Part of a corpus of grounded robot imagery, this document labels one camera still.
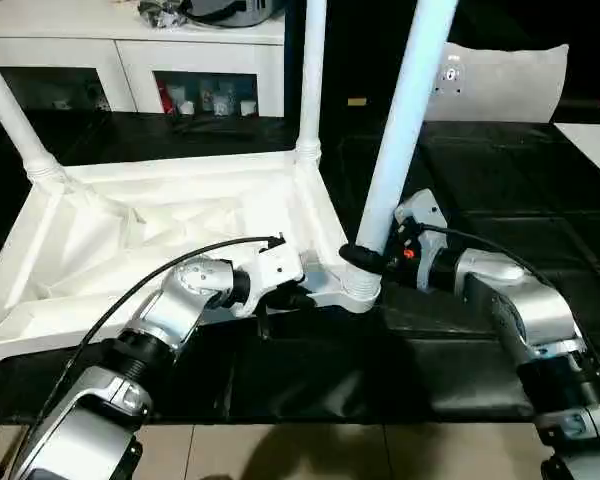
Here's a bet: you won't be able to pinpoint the white glass-door cabinet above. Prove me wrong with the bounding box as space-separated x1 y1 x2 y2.
0 0 287 117

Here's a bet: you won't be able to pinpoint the white flat board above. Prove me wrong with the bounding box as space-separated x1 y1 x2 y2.
554 122 600 189

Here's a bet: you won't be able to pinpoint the white plastic table leg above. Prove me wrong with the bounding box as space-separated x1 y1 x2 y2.
340 0 460 313
0 50 69 187
294 0 329 167

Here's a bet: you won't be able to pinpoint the white plastic table top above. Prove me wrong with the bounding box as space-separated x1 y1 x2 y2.
0 150 384 376

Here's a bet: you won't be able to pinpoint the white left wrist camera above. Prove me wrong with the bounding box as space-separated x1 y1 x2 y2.
238 244 307 319

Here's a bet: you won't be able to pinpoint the black table mat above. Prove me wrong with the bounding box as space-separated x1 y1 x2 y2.
0 105 600 426

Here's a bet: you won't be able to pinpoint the dark items on cabinet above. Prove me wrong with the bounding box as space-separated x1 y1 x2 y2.
138 0 287 29

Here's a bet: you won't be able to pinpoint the grey cushion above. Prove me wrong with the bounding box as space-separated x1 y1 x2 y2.
425 42 571 124

